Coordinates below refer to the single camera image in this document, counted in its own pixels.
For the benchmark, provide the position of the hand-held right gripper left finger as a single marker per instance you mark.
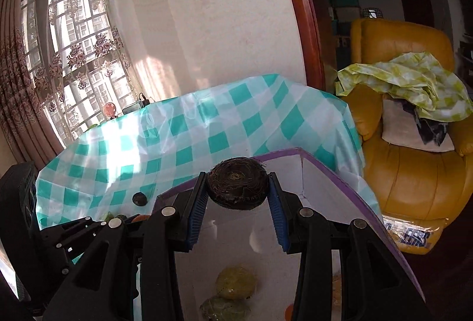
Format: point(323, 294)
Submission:
point(196, 217)

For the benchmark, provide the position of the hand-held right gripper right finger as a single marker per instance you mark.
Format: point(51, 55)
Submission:
point(279, 217)

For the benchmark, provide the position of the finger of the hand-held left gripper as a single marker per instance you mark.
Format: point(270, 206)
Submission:
point(74, 226)
point(68, 254)

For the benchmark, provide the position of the plastic-wrapped green pear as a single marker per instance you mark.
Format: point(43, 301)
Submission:
point(235, 282)
point(218, 310)
point(109, 216)

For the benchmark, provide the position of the purple cardboard box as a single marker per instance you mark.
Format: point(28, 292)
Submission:
point(325, 188)

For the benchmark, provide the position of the dark wrinkled passion fruit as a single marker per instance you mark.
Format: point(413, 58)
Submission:
point(236, 180)
point(139, 199)

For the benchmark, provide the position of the orange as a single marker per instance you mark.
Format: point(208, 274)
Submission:
point(139, 218)
point(288, 311)

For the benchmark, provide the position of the plastic-wrapped brownish pear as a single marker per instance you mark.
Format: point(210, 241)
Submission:
point(337, 284)

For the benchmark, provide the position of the small pink fan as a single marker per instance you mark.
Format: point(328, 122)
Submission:
point(109, 109)

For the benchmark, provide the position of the black charger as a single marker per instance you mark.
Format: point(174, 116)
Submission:
point(133, 108)

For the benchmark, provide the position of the yellow leather armchair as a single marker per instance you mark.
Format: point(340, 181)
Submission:
point(406, 176)

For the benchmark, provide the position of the window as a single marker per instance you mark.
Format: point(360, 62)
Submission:
point(85, 91)

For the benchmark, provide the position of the clear bag with blue print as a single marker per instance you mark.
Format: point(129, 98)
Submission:
point(414, 237)

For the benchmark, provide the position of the white cushion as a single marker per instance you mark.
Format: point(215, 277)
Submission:
point(399, 128)

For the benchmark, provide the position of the dark cloth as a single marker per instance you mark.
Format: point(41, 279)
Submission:
point(430, 130)

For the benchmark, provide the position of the sheer floral lace curtain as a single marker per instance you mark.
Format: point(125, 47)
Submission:
point(77, 51)

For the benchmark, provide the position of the yellow-green checked cloth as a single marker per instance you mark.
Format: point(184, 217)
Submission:
point(406, 77)

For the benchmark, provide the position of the translucent storage box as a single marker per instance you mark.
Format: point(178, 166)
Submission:
point(347, 14)

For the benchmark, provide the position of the black mesh basket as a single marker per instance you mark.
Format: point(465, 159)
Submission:
point(371, 13)

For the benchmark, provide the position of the dark shelf unit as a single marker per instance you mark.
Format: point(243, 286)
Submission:
point(466, 56)

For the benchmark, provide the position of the dark wooden door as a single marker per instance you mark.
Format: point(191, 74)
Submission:
point(415, 4)

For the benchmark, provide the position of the reddish wooden door frame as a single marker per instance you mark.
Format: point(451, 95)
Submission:
point(299, 10)

